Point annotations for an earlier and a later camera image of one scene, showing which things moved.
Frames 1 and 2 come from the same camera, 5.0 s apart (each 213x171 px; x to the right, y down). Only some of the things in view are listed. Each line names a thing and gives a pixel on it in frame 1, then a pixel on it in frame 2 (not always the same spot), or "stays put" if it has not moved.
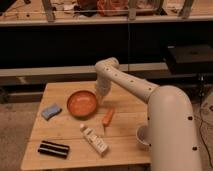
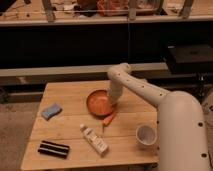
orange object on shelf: x=108 y=8 stays put
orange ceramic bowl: x=81 y=103 to x=100 y=104
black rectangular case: x=52 y=149 stays put
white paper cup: x=142 y=134 stays put
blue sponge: x=51 y=111 stays put
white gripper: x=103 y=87 to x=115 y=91
